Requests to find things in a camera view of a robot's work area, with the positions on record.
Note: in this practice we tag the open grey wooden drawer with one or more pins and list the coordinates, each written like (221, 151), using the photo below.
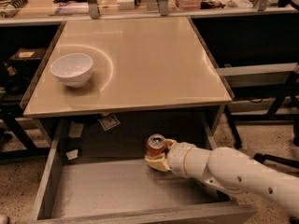
(101, 177)

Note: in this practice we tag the white paper tag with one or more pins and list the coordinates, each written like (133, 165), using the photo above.
(109, 122)

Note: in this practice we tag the red coke can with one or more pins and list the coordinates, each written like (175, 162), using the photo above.
(156, 145)

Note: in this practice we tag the black office chair base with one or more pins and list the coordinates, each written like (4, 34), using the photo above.
(261, 158)

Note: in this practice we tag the white bowl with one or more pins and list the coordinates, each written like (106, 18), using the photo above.
(73, 70)

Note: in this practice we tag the cabinet with beige top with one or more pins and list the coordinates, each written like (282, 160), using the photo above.
(139, 65)

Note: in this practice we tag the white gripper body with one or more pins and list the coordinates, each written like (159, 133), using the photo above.
(177, 158)

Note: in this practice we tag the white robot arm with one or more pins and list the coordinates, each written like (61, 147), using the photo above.
(225, 169)

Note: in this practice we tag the black box with label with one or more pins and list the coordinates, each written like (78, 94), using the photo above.
(27, 60)

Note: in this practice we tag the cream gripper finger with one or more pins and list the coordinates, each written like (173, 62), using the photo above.
(158, 162)
(170, 143)

